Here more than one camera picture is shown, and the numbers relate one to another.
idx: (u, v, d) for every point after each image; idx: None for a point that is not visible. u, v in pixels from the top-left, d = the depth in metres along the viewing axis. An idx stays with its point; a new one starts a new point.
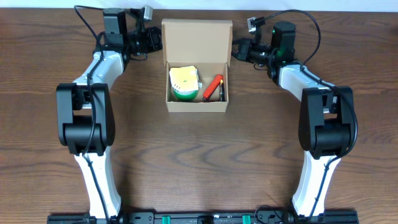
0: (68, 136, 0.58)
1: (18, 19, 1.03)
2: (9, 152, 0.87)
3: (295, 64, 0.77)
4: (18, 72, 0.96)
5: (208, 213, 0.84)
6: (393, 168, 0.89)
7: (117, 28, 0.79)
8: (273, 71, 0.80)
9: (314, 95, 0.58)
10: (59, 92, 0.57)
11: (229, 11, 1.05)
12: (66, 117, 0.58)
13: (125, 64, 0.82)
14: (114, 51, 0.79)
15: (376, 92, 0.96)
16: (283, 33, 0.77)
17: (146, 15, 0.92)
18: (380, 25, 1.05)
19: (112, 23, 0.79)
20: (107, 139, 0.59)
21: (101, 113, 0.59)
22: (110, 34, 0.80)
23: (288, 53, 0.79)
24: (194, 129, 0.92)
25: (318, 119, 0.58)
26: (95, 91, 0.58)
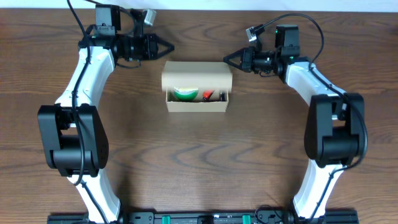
0: (56, 160, 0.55)
1: (18, 19, 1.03)
2: (9, 152, 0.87)
3: (304, 60, 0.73)
4: (18, 72, 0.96)
5: (208, 213, 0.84)
6: (392, 168, 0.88)
7: (107, 18, 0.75)
8: (281, 66, 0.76)
9: (323, 103, 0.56)
10: (40, 117, 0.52)
11: (229, 11, 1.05)
12: (51, 144, 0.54)
13: (114, 58, 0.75)
14: (102, 44, 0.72)
15: (376, 92, 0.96)
16: (285, 30, 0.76)
17: (147, 19, 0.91)
18: (380, 25, 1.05)
19: (104, 12, 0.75)
20: (97, 162, 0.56)
21: (90, 137, 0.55)
22: (100, 26, 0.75)
23: (295, 50, 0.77)
24: (194, 129, 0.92)
25: (326, 129, 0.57)
26: (81, 115, 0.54)
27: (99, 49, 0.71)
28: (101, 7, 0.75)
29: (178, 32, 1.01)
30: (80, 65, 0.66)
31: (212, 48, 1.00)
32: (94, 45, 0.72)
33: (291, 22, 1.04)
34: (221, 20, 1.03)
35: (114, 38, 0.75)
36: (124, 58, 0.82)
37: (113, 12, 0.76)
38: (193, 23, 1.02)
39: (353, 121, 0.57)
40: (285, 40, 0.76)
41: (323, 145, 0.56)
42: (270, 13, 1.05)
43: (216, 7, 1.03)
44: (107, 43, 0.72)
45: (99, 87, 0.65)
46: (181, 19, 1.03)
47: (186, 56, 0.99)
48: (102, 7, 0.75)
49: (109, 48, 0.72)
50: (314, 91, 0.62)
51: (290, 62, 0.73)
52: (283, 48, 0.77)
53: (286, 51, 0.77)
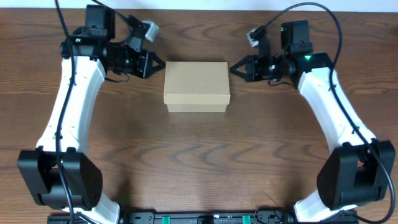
0: (45, 201, 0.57)
1: (18, 19, 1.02)
2: (9, 152, 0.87)
3: (324, 68, 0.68)
4: (17, 71, 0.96)
5: (208, 213, 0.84)
6: (393, 169, 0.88)
7: (100, 20, 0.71)
8: (293, 66, 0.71)
9: (347, 158, 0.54)
10: (20, 165, 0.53)
11: (229, 11, 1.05)
12: (38, 188, 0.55)
13: (104, 62, 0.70)
14: (90, 48, 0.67)
15: (376, 93, 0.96)
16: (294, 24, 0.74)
17: (149, 35, 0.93)
18: (380, 25, 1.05)
19: (96, 13, 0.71)
20: (87, 201, 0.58)
21: (76, 183, 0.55)
22: (91, 29, 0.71)
23: (305, 48, 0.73)
24: (194, 129, 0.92)
25: (349, 184, 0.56)
26: (64, 167, 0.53)
27: (84, 62, 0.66)
28: (94, 9, 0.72)
29: (178, 32, 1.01)
30: (64, 85, 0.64)
31: (212, 48, 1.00)
32: (79, 53, 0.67)
33: None
34: (220, 20, 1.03)
35: (103, 42, 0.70)
36: (116, 70, 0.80)
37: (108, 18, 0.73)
38: (193, 23, 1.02)
39: (380, 170, 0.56)
40: (293, 37, 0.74)
41: (342, 196, 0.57)
42: (270, 13, 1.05)
43: (216, 6, 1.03)
44: (95, 49, 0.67)
45: (85, 109, 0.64)
46: (181, 18, 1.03)
47: (186, 56, 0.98)
48: (96, 9, 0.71)
49: (96, 55, 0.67)
50: (338, 130, 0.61)
51: (307, 70, 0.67)
52: (293, 46, 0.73)
53: (296, 48, 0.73)
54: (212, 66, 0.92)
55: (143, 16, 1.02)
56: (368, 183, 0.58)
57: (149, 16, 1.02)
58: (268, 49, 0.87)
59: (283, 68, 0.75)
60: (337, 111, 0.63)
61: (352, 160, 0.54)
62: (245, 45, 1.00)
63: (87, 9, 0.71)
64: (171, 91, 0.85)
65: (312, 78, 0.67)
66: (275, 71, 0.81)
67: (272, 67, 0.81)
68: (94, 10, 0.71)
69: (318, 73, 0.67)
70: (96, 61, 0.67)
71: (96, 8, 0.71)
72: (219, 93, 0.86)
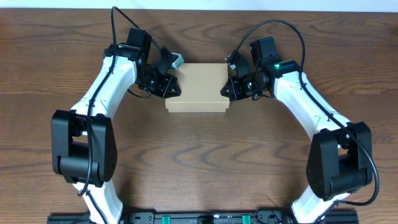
0: (62, 169, 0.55)
1: (18, 19, 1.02)
2: (9, 152, 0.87)
3: (293, 72, 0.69)
4: (18, 72, 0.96)
5: (208, 213, 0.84)
6: (393, 168, 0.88)
7: (140, 37, 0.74)
8: (266, 77, 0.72)
9: (326, 140, 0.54)
10: (54, 121, 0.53)
11: (229, 10, 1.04)
12: (61, 149, 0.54)
13: (137, 71, 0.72)
14: (127, 56, 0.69)
15: (376, 93, 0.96)
16: (260, 40, 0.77)
17: (175, 63, 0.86)
18: (380, 25, 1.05)
19: (138, 32, 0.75)
20: (104, 175, 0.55)
21: (99, 149, 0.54)
22: (130, 43, 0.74)
23: (275, 60, 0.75)
24: (194, 129, 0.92)
25: (335, 167, 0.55)
26: (95, 127, 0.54)
27: (123, 61, 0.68)
28: (135, 29, 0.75)
29: (178, 32, 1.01)
30: (101, 74, 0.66)
31: (212, 48, 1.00)
32: (120, 55, 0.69)
33: (291, 22, 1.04)
34: (221, 20, 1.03)
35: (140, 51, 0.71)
36: (139, 86, 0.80)
37: (147, 37, 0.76)
38: (193, 24, 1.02)
39: (359, 152, 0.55)
40: (261, 51, 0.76)
41: (333, 182, 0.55)
42: (270, 13, 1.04)
43: (216, 6, 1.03)
44: (134, 55, 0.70)
45: (115, 101, 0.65)
46: (181, 19, 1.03)
47: (186, 56, 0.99)
48: (138, 29, 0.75)
49: (134, 60, 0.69)
50: (314, 123, 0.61)
51: (278, 76, 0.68)
52: (263, 60, 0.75)
53: (267, 61, 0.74)
54: (211, 66, 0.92)
55: (143, 16, 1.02)
56: (354, 167, 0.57)
57: (149, 16, 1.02)
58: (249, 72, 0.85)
59: (258, 80, 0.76)
60: (313, 105, 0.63)
61: (331, 140, 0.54)
62: (245, 45, 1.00)
63: (131, 29, 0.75)
64: (172, 99, 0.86)
65: (284, 81, 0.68)
66: (254, 88, 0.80)
67: (250, 85, 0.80)
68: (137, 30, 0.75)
69: (288, 77, 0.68)
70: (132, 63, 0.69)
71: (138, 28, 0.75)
72: (220, 100, 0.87)
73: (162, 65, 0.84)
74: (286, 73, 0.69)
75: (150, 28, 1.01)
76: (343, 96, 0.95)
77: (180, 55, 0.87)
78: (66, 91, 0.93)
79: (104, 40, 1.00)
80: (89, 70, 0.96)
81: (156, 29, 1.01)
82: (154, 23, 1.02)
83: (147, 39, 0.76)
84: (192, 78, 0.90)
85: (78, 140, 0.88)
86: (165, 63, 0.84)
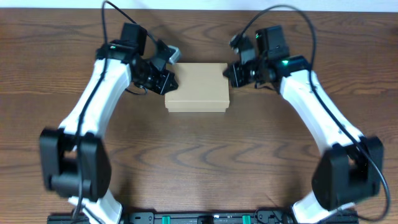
0: (55, 187, 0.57)
1: (17, 19, 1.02)
2: (9, 152, 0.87)
3: (303, 71, 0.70)
4: (18, 71, 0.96)
5: (208, 213, 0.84)
6: (393, 168, 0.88)
7: (135, 35, 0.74)
8: (272, 73, 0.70)
9: (336, 158, 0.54)
10: (41, 142, 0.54)
11: (229, 10, 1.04)
12: (51, 168, 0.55)
13: (132, 72, 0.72)
14: (120, 58, 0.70)
15: (376, 93, 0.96)
16: (268, 30, 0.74)
17: (173, 58, 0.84)
18: (381, 25, 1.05)
19: (132, 30, 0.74)
20: (96, 193, 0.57)
21: (89, 169, 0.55)
22: (124, 41, 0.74)
23: (282, 51, 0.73)
24: (194, 129, 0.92)
25: (344, 182, 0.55)
26: (83, 148, 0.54)
27: (115, 65, 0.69)
28: (129, 25, 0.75)
29: (178, 32, 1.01)
30: (93, 83, 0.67)
31: (212, 48, 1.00)
32: (112, 57, 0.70)
33: (291, 22, 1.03)
34: (221, 20, 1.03)
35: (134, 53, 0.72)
36: (135, 83, 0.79)
37: (142, 34, 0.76)
38: (193, 24, 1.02)
39: (371, 168, 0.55)
40: (267, 42, 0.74)
41: (339, 196, 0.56)
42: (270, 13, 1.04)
43: (217, 6, 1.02)
44: (127, 56, 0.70)
45: (107, 109, 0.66)
46: (181, 19, 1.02)
47: (186, 56, 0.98)
48: (132, 25, 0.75)
49: (127, 62, 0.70)
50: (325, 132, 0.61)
51: (286, 74, 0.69)
52: (269, 51, 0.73)
53: (274, 53, 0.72)
54: (211, 66, 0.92)
55: (143, 16, 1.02)
56: (363, 182, 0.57)
57: (150, 16, 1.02)
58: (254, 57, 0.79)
59: (262, 73, 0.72)
60: (322, 112, 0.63)
61: (341, 158, 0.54)
62: None
63: (125, 25, 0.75)
64: (172, 98, 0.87)
65: (292, 81, 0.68)
66: (256, 77, 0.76)
67: (253, 73, 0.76)
68: (130, 26, 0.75)
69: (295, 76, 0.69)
70: (125, 65, 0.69)
71: (132, 25, 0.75)
72: (219, 99, 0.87)
73: (157, 60, 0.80)
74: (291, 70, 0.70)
75: (150, 28, 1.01)
76: (343, 96, 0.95)
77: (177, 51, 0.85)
78: (66, 91, 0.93)
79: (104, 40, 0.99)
80: (90, 70, 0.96)
81: (157, 29, 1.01)
82: (154, 23, 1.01)
83: (142, 36, 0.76)
84: (191, 78, 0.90)
85: None
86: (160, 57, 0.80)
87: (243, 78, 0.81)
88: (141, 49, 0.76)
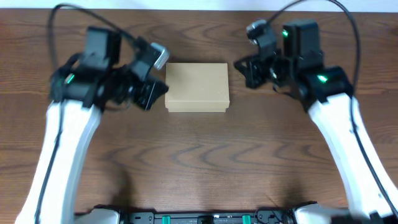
0: None
1: (17, 19, 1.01)
2: (9, 152, 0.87)
3: (341, 97, 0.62)
4: (18, 71, 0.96)
5: (208, 213, 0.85)
6: (392, 169, 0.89)
7: (102, 48, 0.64)
8: (303, 88, 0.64)
9: None
10: None
11: (229, 10, 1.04)
12: None
13: (102, 101, 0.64)
14: (84, 89, 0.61)
15: (376, 93, 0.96)
16: (302, 29, 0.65)
17: (157, 63, 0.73)
18: (381, 25, 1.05)
19: (97, 40, 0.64)
20: None
21: None
22: (88, 56, 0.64)
23: (316, 58, 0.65)
24: (194, 129, 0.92)
25: None
26: None
27: (73, 114, 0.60)
28: (94, 33, 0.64)
29: (178, 32, 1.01)
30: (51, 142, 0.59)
31: (212, 48, 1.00)
32: (71, 92, 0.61)
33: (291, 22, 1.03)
34: (221, 20, 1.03)
35: (100, 79, 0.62)
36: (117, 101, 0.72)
37: (110, 43, 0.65)
38: (193, 24, 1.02)
39: None
40: (301, 44, 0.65)
41: None
42: (271, 13, 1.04)
43: (217, 7, 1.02)
44: (91, 89, 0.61)
45: (74, 169, 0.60)
46: (181, 19, 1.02)
47: (186, 56, 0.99)
48: (97, 34, 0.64)
49: (92, 96, 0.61)
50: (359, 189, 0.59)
51: (322, 99, 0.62)
52: (301, 56, 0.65)
53: (306, 61, 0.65)
54: (211, 66, 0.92)
55: (143, 17, 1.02)
56: None
57: (150, 17, 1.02)
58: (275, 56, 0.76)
59: (291, 84, 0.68)
60: (359, 157, 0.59)
61: None
62: (245, 45, 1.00)
63: (88, 33, 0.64)
64: (173, 98, 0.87)
65: (330, 117, 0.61)
66: (277, 79, 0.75)
67: (275, 76, 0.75)
68: (95, 35, 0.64)
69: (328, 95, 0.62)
70: (89, 111, 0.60)
71: (97, 32, 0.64)
72: (219, 99, 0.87)
73: (140, 65, 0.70)
74: (327, 87, 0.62)
75: (150, 28, 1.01)
76: None
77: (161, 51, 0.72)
78: None
79: None
80: None
81: (157, 29, 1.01)
82: (154, 24, 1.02)
83: (110, 45, 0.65)
84: (191, 78, 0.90)
85: None
86: (143, 60, 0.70)
87: (259, 78, 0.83)
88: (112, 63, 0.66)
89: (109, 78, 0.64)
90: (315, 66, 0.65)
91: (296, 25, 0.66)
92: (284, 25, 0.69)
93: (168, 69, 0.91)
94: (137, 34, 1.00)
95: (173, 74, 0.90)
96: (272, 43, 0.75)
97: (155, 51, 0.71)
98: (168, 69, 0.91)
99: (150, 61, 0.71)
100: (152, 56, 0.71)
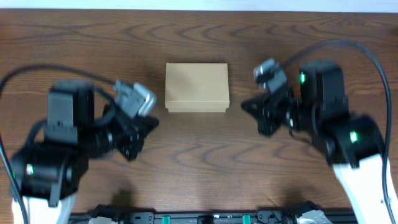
0: None
1: (17, 19, 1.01)
2: (10, 152, 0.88)
3: (374, 157, 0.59)
4: (18, 71, 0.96)
5: (208, 213, 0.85)
6: (392, 169, 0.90)
7: (68, 113, 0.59)
8: (331, 145, 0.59)
9: None
10: None
11: (229, 11, 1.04)
12: None
13: (76, 175, 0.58)
14: (47, 168, 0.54)
15: (376, 93, 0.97)
16: (323, 74, 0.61)
17: (142, 110, 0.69)
18: (382, 25, 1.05)
19: (61, 105, 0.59)
20: None
21: None
22: (56, 124, 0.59)
23: (339, 104, 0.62)
24: (194, 129, 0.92)
25: None
26: None
27: (40, 206, 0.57)
28: (57, 96, 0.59)
29: (178, 32, 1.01)
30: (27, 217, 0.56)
31: (212, 49, 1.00)
32: (38, 185, 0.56)
33: (291, 23, 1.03)
34: (220, 21, 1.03)
35: (69, 154, 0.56)
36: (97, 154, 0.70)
37: (78, 103, 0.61)
38: (193, 24, 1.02)
39: None
40: (323, 90, 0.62)
41: None
42: (271, 14, 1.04)
43: (217, 7, 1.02)
44: (56, 173, 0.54)
45: None
46: (181, 19, 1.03)
47: (186, 56, 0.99)
48: (60, 98, 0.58)
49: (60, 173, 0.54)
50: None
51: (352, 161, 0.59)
52: (324, 104, 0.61)
53: (331, 110, 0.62)
54: (211, 66, 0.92)
55: (143, 17, 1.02)
56: None
57: (150, 17, 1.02)
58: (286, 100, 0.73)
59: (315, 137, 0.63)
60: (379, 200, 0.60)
61: None
62: (245, 46, 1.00)
63: (50, 98, 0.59)
64: (173, 98, 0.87)
65: (356, 175, 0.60)
66: (295, 126, 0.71)
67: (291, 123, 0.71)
68: (58, 98, 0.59)
69: (359, 152, 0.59)
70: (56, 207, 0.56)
71: (60, 95, 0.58)
72: (219, 99, 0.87)
73: (123, 114, 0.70)
74: (358, 142, 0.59)
75: (150, 29, 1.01)
76: None
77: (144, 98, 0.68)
78: None
79: (104, 40, 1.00)
80: (89, 70, 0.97)
81: (157, 30, 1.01)
82: (153, 25, 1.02)
83: (78, 107, 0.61)
84: (191, 77, 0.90)
85: None
86: (127, 108, 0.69)
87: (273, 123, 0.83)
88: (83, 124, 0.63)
89: (83, 143, 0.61)
90: (341, 116, 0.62)
91: (316, 69, 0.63)
92: (301, 68, 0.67)
93: (168, 69, 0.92)
94: (137, 35, 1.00)
95: (173, 74, 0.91)
96: (283, 84, 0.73)
97: (138, 99, 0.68)
98: (168, 69, 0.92)
99: (131, 109, 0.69)
100: (135, 104, 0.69)
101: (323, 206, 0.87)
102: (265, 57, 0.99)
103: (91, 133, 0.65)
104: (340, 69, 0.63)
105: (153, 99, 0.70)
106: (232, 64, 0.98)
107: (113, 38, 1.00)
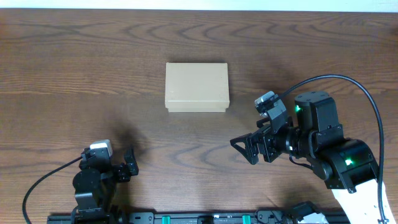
0: None
1: (17, 19, 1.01)
2: (9, 152, 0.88)
3: (370, 181, 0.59)
4: (17, 71, 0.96)
5: (208, 213, 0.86)
6: (392, 169, 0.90)
7: (94, 203, 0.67)
8: (328, 170, 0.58)
9: None
10: None
11: (229, 11, 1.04)
12: None
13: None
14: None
15: (376, 92, 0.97)
16: (317, 107, 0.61)
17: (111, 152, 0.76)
18: (381, 25, 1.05)
19: (87, 200, 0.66)
20: None
21: None
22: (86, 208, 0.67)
23: (334, 132, 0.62)
24: (194, 129, 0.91)
25: None
26: None
27: None
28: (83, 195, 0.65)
29: (178, 32, 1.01)
30: None
31: (211, 48, 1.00)
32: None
33: (291, 22, 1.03)
34: (221, 20, 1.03)
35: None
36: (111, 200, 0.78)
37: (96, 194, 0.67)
38: (193, 24, 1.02)
39: None
40: (317, 121, 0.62)
41: None
42: (270, 14, 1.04)
43: (217, 7, 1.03)
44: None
45: None
46: (181, 19, 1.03)
47: (186, 56, 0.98)
48: (86, 196, 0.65)
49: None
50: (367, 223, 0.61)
51: (351, 186, 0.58)
52: (320, 132, 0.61)
53: (325, 136, 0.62)
54: (211, 66, 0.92)
55: (143, 17, 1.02)
56: None
57: (150, 17, 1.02)
58: (286, 128, 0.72)
59: (313, 164, 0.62)
60: (368, 205, 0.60)
61: None
62: (245, 45, 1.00)
63: (76, 197, 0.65)
64: (172, 98, 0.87)
65: (349, 196, 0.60)
66: (295, 152, 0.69)
67: (291, 148, 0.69)
68: (83, 198, 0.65)
69: (354, 177, 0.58)
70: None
71: (84, 195, 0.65)
72: (219, 99, 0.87)
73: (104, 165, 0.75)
74: (354, 169, 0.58)
75: (150, 28, 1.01)
76: (343, 96, 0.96)
77: (104, 146, 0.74)
78: (66, 91, 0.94)
79: (104, 40, 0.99)
80: (89, 70, 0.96)
81: (157, 29, 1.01)
82: (154, 24, 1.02)
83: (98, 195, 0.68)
84: (191, 78, 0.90)
85: (78, 141, 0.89)
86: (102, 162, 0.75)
87: (273, 149, 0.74)
88: (104, 200, 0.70)
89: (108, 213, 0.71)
90: (336, 142, 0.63)
91: (310, 102, 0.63)
92: (296, 101, 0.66)
93: (168, 68, 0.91)
94: (137, 34, 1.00)
95: (173, 73, 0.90)
96: (283, 114, 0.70)
97: (102, 150, 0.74)
98: (168, 68, 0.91)
99: (107, 158, 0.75)
100: (102, 155, 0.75)
101: (322, 206, 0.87)
102: (265, 56, 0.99)
103: (109, 199, 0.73)
104: (333, 100, 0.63)
105: (109, 140, 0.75)
106: (232, 64, 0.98)
107: (112, 38, 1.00)
